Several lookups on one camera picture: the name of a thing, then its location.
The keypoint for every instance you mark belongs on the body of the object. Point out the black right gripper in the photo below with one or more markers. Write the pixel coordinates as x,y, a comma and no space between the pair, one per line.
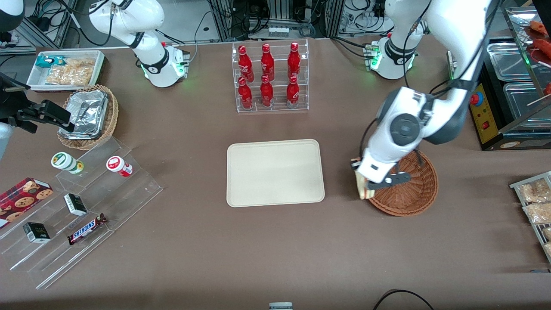
12,104

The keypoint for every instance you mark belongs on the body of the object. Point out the triangular packed sandwich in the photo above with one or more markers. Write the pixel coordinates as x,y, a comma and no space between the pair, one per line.
363,194

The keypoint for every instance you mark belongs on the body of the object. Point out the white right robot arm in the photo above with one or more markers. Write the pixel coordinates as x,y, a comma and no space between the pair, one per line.
150,64

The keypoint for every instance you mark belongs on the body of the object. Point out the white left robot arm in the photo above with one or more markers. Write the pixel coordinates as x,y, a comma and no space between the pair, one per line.
447,26

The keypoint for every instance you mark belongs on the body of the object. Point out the white rectangular snack tray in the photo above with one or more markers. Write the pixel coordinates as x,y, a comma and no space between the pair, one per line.
34,77

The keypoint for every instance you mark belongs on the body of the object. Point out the brown wicker basket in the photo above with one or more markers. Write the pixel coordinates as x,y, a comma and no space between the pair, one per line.
413,196

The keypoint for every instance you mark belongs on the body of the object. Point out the light wicker basket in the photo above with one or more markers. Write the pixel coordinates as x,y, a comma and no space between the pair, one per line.
111,116

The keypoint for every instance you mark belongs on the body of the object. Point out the beige plastic serving tray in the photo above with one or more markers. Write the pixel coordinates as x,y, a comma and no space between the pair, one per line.
275,172

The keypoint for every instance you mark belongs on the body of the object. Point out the grey snack display tray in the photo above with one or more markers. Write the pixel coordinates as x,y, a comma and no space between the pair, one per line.
518,186

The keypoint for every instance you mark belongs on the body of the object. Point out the aluminium foil container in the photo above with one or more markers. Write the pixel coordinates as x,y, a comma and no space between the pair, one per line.
77,136
88,112

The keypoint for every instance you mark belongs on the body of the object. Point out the green sunflower lid cup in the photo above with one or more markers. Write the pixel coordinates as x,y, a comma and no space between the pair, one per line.
62,161

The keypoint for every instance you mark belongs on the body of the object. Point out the clear bag of chips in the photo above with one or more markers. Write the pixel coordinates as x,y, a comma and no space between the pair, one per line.
69,76
81,63

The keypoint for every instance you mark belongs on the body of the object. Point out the teal snack packet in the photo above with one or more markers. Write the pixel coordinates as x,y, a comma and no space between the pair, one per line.
48,61

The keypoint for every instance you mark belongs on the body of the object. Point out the red tartan cookie box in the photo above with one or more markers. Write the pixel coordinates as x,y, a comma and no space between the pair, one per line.
21,200

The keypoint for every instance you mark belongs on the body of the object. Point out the red lid snack cup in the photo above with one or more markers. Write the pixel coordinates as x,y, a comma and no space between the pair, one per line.
117,165

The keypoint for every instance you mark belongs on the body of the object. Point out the small black carton box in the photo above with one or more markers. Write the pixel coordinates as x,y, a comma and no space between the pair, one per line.
75,205
36,233

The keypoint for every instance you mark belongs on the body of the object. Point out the clear acrylic stepped shelf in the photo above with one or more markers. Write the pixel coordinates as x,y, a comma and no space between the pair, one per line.
129,193

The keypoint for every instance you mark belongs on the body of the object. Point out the Snickers chocolate bar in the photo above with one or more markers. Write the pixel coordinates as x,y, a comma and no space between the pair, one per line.
87,229

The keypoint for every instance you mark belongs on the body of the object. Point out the clear acrylic bottle rack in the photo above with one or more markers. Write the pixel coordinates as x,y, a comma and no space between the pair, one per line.
277,107

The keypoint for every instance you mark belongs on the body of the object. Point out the red cola bottle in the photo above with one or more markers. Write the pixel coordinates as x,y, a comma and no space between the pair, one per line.
267,63
245,64
294,61
292,92
266,92
245,94

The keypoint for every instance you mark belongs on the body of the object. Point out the red emergency stop button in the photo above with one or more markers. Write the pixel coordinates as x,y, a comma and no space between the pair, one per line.
476,99

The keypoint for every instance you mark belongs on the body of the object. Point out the black food warmer cabinet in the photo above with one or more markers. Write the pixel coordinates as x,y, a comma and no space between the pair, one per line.
516,140

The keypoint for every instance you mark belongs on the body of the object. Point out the white power strip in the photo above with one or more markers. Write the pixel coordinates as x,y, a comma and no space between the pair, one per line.
366,21

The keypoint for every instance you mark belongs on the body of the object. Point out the clear bag of crackers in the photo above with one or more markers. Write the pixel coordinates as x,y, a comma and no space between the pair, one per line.
536,190
548,249
547,232
538,213

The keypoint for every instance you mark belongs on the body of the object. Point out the stainless steel pan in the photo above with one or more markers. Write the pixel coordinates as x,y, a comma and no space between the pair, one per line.
510,60
525,101

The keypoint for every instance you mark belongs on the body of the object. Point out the white terminal block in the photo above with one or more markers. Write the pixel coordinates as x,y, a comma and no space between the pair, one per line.
278,32

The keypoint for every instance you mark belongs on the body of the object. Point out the red sausage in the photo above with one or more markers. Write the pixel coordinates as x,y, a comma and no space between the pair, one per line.
539,26
543,45
547,89

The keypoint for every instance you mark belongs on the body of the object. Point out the red rocker switch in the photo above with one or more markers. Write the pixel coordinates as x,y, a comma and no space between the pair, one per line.
486,125

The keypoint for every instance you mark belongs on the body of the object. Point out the aluminium profile frame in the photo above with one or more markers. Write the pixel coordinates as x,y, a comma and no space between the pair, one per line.
221,19

